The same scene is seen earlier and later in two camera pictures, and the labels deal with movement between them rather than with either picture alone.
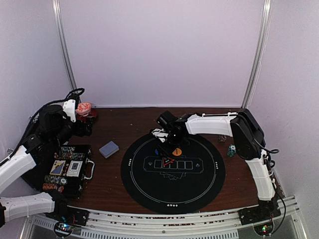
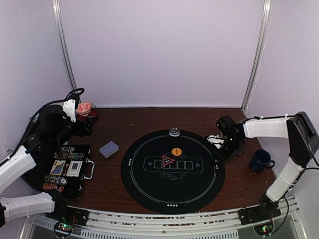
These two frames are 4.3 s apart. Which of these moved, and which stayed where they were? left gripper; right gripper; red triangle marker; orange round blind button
Moved: right gripper
Stayed: left gripper; red triangle marker; orange round blind button
